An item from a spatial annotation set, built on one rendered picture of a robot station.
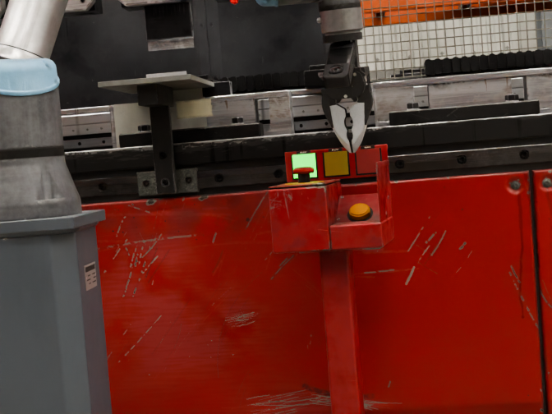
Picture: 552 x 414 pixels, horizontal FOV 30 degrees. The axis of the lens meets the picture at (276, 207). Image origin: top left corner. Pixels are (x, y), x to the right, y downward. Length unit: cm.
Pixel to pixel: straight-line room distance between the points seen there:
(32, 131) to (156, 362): 81
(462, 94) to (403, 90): 12
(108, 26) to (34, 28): 119
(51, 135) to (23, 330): 28
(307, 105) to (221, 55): 40
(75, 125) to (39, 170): 108
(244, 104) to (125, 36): 69
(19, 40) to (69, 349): 49
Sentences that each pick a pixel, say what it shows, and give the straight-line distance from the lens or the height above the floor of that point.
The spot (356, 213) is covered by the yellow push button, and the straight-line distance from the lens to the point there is 187.
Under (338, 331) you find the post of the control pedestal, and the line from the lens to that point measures 190.
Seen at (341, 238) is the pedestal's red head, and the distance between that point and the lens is 182.
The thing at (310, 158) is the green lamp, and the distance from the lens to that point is 197.
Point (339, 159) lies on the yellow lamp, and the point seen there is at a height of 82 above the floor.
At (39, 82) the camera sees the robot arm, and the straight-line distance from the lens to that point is 149.
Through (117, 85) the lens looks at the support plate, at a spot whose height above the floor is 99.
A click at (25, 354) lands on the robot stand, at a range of 147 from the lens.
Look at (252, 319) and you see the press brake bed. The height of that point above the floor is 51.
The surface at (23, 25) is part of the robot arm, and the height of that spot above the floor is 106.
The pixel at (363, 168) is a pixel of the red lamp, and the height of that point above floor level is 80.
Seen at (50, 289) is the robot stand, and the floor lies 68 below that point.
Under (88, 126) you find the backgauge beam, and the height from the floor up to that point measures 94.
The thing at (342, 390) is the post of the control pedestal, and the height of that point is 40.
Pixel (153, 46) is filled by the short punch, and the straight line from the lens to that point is 227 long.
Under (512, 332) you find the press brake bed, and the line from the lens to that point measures 210.
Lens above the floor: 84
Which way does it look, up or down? 3 degrees down
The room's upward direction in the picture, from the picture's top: 5 degrees counter-clockwise
